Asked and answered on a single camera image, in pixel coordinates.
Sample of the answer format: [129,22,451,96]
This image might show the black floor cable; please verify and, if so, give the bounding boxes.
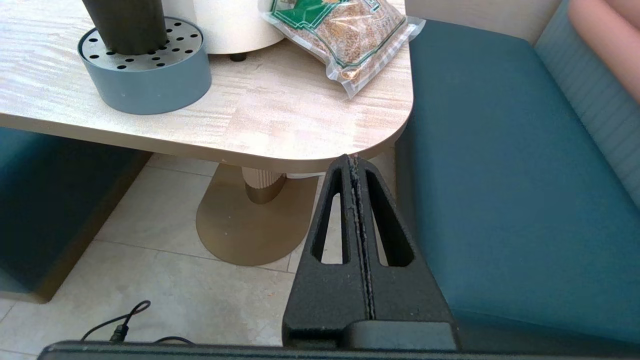
[80,300,196,346]

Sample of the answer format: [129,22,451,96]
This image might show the black plastic cup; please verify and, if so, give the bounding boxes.
[81,0,168,56]

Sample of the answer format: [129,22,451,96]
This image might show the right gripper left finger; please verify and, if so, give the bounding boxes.
[282,154,373,347]

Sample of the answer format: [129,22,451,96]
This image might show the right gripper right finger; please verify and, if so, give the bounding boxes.
[354,156,455,323]

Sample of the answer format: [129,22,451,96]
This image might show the pink right bolster cushion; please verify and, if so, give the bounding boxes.
[567,0,640,103]

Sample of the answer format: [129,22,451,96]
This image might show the round grey drip tray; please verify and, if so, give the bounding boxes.
[77,16,212,116]

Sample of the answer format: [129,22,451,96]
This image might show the dark tea beverage dispenser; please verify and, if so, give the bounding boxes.
[165,0,286,62]

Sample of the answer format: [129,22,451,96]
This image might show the teal booth bench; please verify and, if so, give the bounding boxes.
[395,0,640,351]
[0,127,151,304]

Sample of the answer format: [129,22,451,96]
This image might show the green white snack bag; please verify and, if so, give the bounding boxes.
[257,0,426,99]

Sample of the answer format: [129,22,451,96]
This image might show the bronze table pedestal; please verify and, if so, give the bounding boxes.
[196,162,326,267]

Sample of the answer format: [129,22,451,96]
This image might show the teal left booth bench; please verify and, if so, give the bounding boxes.
[0,127,151,304]

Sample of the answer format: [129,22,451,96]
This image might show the teal right booth bench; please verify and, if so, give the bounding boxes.
[395,0,640,351]

